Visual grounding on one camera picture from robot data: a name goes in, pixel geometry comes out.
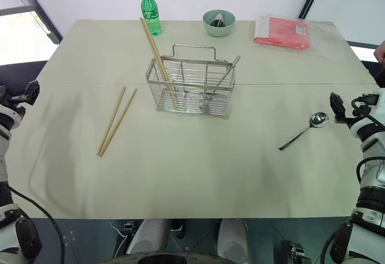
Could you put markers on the black window frame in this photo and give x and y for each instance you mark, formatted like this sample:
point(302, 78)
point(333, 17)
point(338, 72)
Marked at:
point(42, 14)

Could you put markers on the dark object inside bowl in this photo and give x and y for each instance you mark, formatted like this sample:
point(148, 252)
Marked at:
point(218, 21)

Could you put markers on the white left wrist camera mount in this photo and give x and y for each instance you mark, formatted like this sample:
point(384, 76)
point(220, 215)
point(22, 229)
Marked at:
point(9, 115)

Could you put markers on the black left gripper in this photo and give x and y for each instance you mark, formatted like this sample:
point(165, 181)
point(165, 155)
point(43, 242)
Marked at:
point(15, 98)

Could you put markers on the green plastic bottle yellow cap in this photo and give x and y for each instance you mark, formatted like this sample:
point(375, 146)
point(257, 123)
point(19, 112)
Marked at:
point(149, 11)

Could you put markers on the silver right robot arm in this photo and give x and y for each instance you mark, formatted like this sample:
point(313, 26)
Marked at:
point(371, 204)

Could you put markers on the pale green bowl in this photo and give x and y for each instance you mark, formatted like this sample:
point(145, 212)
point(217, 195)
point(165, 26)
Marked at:
point(219, 31)

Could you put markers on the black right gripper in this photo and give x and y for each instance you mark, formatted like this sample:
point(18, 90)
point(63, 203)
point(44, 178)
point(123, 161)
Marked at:
point(362, 104)

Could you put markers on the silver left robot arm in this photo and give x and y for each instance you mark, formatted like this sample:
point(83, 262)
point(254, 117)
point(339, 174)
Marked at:
point(9, 216)

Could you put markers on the red cloth in plastic bag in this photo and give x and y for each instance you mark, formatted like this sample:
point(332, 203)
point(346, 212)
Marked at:
point(282, 32)

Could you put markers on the bystander person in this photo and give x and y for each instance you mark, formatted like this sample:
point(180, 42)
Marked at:
point(380, 52)

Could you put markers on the silver metal spoon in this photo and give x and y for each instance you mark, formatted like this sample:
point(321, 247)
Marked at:
point(226, 76)
point(319, 119)

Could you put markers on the wooden chopstick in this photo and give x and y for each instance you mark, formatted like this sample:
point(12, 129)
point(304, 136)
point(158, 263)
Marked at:
point(156, 50)
point(112, 118)
point(118, 122)
point(149, 40)

